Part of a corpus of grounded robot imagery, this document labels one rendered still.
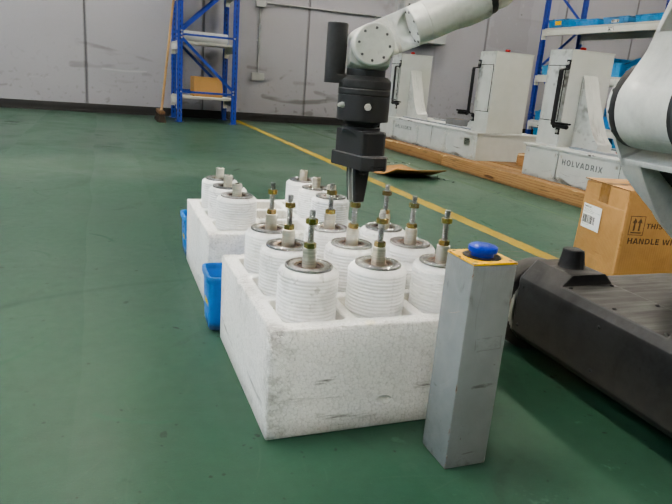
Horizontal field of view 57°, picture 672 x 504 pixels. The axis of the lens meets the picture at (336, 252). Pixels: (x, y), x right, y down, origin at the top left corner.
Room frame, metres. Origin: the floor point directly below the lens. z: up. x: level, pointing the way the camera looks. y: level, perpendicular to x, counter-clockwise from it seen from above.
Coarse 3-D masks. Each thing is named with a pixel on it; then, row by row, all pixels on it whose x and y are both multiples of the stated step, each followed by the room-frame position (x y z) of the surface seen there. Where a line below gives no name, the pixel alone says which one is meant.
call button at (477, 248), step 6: (468, 246) 0.82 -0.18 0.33; (474, 246) 0.81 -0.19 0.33; (480, 246) 0.81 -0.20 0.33; (486, 246) 0.81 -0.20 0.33; (492, 246) 0.82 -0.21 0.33; (474, 252) 0.81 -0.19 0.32; (480, 252) 0.80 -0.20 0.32; (486, 252) 0.80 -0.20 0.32; (492, 252) 0.80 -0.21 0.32; (486, 258) 0.81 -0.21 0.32
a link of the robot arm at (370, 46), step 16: (336, 32) 1.04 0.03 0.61; (352, 32) 1.08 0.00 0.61; (368, 32) 1.00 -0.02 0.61; (384, 32) 1.00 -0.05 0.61; (336, 48) 1.04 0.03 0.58; (352, 48) 1.02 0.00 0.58; (368, 48) 1.00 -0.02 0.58; (384, 48) 1.01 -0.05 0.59; (336, 64) 1.04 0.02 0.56; (352, 64) 1.03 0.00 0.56; (368, 64) 1.00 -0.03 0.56; (384, 64) 1.03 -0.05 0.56; (336, 80) 1.04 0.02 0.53; (352, 80) 1.03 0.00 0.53; (368, 80) 1.02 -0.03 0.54; (384, 80) 1.04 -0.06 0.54; (368, 96) 1.02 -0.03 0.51; (384, 96) 1.04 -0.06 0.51
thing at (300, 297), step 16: (288, 272) 0.88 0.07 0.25; (336, 272) 0.90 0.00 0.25; (288, 288) 0.87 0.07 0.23; (304, 288) 0.86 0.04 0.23; (320, 288) 0.87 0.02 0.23; (336, 288) 0.90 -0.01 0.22; (288, 304) 0.87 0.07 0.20; (304, 304) 0.86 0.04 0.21; (320, 304) 0.87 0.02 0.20; (288, 320) 0.87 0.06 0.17; (304, 320) 0.86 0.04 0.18; (320, 320) 0.87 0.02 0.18
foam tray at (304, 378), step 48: (240, 288) 1.01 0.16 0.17; (240, 336) 0.99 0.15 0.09; (288, 336) 0.82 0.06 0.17; (336, 336) 0.85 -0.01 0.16; (384, 336) 0.88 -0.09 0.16; (432, 336) 0.91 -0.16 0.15; (288, 384) 0.82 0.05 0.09; (336, 384) 0.85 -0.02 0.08; (384, 384) 0.88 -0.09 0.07; (288, 432) 0.82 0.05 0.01
